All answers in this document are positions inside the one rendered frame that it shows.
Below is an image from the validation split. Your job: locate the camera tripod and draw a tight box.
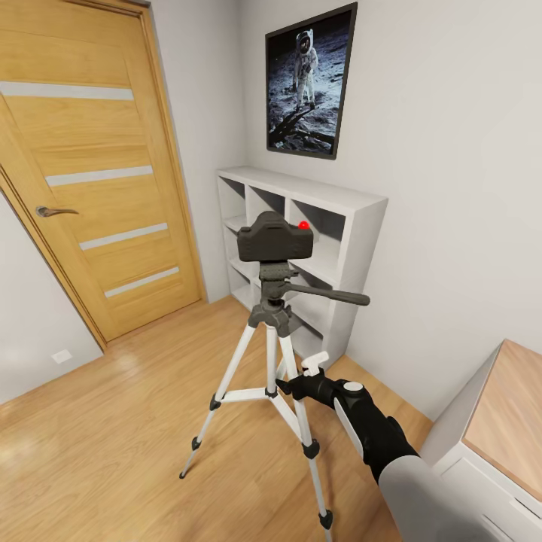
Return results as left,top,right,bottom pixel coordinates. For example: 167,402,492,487
179,260,370,542

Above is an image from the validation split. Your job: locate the digital camera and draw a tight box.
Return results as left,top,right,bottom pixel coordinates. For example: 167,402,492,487
237,211,314,262

